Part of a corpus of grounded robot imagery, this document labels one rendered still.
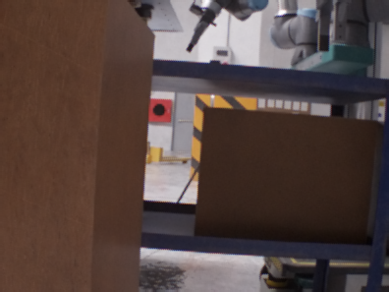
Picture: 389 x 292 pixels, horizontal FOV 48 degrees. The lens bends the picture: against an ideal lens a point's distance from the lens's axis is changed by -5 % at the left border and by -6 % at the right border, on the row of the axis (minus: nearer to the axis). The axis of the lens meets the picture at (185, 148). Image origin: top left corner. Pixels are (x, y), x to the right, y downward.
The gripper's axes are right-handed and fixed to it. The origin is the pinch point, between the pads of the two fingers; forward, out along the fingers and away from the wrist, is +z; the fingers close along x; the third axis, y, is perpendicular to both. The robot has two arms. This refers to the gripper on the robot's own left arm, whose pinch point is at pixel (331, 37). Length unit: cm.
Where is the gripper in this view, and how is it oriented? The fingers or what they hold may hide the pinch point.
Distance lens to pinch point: 109.0
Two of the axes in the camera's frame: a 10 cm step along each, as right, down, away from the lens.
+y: -10.0, -0.7, 0.4
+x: -0.4, 0.4, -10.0
